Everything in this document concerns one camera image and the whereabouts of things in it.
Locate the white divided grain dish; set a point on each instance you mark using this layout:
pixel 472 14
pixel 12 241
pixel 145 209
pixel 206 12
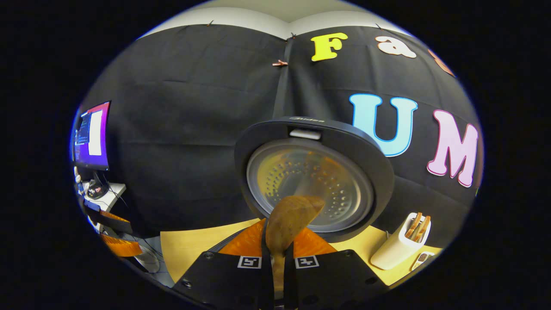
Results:
pixel 424 259

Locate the toasted bread slice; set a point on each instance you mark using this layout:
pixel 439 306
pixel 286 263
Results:
pixel 423 228
pixel 414 226

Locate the computer monitor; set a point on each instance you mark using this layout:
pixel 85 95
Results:
pixel 97 159

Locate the wooden spoon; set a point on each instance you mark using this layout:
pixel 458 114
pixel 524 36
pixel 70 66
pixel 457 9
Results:
pixel 288 219

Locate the wooden clothespin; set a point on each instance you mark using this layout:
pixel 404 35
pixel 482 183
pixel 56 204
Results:
pixel 280 63

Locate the black backdrop cloth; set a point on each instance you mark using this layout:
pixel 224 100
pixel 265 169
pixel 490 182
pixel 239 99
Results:
pixel 172 129

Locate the white desk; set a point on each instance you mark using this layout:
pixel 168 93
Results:
pixel 114 189

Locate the white toaster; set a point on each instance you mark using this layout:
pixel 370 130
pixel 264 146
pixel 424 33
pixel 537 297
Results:
pixel 391 254

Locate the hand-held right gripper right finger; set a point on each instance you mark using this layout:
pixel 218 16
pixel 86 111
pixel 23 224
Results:
pixel 289 284

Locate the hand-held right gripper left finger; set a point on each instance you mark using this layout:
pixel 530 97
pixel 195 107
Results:
pixel 266 284

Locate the black rice cooker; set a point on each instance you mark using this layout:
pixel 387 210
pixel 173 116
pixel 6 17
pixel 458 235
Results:
pixel 267 137

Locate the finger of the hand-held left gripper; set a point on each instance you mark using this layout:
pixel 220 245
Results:
pixel 122 247
pixel 112 221

